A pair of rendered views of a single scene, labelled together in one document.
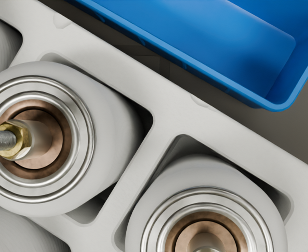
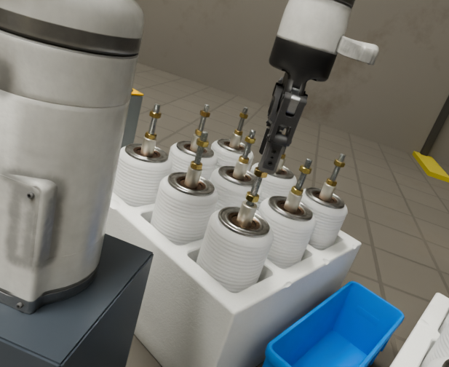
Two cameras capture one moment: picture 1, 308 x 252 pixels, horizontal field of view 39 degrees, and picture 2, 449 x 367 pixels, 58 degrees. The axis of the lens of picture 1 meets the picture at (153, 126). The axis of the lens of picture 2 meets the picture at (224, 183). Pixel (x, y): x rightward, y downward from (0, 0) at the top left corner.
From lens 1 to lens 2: 0.52 m
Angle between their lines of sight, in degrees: 63
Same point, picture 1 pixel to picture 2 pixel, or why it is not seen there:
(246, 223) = (253, 231)
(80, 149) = (286, 213)
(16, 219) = not seen: hidden behind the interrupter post
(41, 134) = (295, 202)
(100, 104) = (300, 225)
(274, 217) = (252, 242)
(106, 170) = (276, 219)
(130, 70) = (303, 269)
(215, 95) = not seen: outside the picture
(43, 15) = (327, 257)
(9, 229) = not seen: hidden behind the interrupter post
